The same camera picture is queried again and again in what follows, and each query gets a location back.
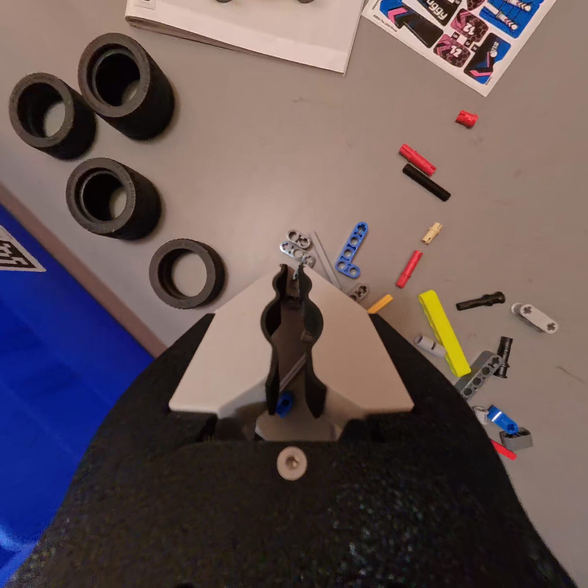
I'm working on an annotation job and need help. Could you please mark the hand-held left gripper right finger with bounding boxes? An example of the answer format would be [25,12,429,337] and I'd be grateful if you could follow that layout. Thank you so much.
[299,266,415,442]

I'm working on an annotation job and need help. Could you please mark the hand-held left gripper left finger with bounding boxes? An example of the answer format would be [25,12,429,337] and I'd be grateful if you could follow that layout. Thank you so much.
[168,264,289,420]

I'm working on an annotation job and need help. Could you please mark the white lego tube connector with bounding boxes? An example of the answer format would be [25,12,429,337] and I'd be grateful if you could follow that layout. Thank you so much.
[414,334,447,359]

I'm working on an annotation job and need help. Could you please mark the black lego tire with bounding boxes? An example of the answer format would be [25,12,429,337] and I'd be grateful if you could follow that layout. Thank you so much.
[8,72,97,161]
[148,238,226,310]
[77,33,175,141]
[65,157,163,241]

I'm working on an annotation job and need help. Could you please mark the lime yellow lego beam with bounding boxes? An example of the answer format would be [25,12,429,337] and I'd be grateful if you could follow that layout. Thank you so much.
[417,289,472,379]

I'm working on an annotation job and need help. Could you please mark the red lego axle pin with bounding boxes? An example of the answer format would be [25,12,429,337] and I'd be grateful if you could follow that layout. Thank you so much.
[395,249,424,289]

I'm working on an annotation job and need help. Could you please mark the long grey lego axle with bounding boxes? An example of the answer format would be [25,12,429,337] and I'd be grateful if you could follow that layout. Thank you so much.
[312,232,343,290]

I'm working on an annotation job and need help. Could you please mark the blue angled lego beam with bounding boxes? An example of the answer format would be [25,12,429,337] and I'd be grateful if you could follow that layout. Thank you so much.
[334,221,369,280]

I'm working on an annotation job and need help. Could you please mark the dark grey lego beam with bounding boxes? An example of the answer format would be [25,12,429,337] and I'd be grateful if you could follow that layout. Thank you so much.
[454,351,503,400]

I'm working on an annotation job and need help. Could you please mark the long black lego pin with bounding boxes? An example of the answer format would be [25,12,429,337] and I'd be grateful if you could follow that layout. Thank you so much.
[455,291,506,312]

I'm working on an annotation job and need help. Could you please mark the short black lego pin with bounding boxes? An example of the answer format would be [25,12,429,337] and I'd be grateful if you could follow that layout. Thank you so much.
[495,336,514,379]

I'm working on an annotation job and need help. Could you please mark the dark grey lego brick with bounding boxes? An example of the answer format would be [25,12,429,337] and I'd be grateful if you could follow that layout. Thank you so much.
[499,427,535,451]

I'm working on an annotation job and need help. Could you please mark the light grey lego liftarm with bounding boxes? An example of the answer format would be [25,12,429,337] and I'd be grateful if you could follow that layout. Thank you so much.
[510,302,560,334]

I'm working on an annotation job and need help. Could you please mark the black lego axle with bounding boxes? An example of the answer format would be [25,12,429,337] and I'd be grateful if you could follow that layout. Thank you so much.
[402,163,452,202]

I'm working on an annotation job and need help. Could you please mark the long red lego pin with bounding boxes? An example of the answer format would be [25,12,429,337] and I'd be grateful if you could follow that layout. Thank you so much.
[398,143,437,177]

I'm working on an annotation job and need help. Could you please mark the lego instruction booklet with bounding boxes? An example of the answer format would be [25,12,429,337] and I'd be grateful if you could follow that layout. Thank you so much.
[125,0,365,75]

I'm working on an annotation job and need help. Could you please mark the lego sticker sheet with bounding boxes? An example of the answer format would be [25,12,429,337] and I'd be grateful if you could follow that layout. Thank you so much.
[361,0,559,97]

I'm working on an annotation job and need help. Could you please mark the blue box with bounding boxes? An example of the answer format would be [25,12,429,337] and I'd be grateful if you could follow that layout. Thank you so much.
[0,202,155,588]

